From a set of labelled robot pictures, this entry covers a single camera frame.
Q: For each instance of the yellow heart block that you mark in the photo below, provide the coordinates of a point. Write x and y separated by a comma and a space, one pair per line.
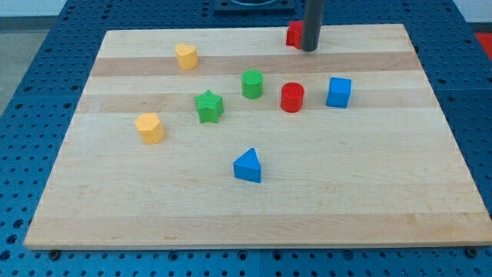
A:
187, 56

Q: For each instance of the red cylinder block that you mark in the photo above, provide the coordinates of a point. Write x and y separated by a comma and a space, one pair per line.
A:
292, 97

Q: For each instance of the red object at right edge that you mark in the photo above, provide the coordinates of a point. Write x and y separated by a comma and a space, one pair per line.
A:
485, 40

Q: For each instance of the green cylinder block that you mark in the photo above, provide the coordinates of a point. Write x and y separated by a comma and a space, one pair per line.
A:
252, 84

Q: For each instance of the blue triangle block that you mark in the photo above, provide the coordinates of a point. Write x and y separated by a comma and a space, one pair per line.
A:
247, 167

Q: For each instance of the yellow hexagon block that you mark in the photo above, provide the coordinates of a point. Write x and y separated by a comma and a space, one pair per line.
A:
150, 128

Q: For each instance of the red star block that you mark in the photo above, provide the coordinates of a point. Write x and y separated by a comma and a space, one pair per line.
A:
294, 34

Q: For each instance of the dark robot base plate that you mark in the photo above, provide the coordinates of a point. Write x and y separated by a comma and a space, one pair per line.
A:
227, 6

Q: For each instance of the green star block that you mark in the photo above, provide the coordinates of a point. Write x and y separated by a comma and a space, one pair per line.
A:
209, 107

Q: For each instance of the wooden board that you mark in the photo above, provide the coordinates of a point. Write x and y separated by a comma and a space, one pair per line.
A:
383, 172

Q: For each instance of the blue cube block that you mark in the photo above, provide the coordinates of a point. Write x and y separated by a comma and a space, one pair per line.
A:
339, 92

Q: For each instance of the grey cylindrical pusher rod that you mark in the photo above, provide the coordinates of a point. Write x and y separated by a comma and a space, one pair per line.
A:
312, 21

